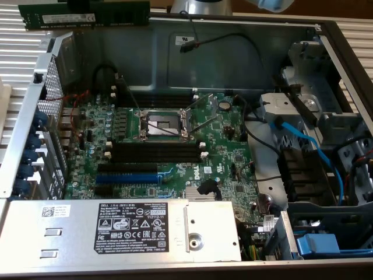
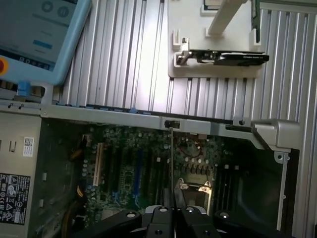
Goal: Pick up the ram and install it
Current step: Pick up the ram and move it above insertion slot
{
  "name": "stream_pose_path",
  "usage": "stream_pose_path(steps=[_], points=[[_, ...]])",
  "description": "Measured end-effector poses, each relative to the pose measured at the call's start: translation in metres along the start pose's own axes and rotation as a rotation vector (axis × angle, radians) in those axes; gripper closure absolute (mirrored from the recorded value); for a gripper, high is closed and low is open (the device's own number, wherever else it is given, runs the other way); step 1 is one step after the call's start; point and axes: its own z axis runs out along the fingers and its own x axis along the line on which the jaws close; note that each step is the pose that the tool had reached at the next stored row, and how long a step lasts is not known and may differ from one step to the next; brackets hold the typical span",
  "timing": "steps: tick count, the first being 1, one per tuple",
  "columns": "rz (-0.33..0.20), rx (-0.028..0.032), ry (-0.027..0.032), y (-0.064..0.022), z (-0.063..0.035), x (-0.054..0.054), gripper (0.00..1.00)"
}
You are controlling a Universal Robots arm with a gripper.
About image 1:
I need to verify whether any green RAM stick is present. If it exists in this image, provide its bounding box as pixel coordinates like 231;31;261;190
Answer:
17;0;152;31

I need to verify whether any black RAM slot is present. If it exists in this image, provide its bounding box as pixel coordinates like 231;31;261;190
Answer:
110;92;200;109
106;141;206;153
110;85;199;102
104;150;208;163

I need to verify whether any thin metal locking lever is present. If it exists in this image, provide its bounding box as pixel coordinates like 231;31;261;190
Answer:
124;78;140;112

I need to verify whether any white parts rack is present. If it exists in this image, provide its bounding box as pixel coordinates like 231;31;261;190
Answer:
0;83;12;102

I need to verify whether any blue plastic card clip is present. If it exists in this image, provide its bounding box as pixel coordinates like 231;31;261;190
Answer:
14;178;30;195
27;134;42;151
33;112;48;129
23;149;38;165
19;163;34;179

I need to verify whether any CPU socket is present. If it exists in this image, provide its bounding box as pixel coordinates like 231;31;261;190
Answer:
136;108;190;144

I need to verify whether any metal socket cover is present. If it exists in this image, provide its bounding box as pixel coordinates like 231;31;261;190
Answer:
186;93;219;138

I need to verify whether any grey metal PC case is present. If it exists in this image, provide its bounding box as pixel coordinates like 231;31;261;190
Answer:
0;11;373;280

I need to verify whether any long black expansion slot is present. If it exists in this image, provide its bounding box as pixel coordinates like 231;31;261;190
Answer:
97;162;160;174

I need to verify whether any blue expansion slot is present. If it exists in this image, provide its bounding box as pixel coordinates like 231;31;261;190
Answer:
95;172;160;185

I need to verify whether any short black expansion slot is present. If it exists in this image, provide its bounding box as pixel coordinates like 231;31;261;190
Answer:
93;185;114;196

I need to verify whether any green Dell motherboard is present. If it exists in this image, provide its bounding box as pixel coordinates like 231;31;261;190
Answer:
62;92;263;243

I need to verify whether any silver finned chipset heatsink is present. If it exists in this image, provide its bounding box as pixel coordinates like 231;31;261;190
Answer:
185;186;221;201

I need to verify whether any black plastic cap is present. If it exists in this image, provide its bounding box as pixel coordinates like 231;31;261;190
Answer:
197;178;219;195

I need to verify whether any silver power supply unit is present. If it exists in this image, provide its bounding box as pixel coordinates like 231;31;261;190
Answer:
0;199;242;263

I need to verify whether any grey metal disk bay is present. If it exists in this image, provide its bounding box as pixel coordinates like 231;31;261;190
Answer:
259;39;373;205

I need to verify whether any white barcode tag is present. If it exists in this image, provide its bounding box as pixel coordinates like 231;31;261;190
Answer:
261;215;277;232

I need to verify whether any blue plastic drive latch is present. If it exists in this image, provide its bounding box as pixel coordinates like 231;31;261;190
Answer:
295;233;373;260

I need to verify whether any thin red wire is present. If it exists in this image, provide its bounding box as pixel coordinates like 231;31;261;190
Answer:
39;89;91;141

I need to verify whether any thin grey wire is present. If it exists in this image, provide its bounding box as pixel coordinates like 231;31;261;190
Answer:
236;163;282;182

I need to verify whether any blue flat data wire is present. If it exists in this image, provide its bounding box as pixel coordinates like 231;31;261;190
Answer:
269;115;346;205

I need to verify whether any yellow and black wire bundle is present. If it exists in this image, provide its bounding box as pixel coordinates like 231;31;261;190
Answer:
241;226;263;261

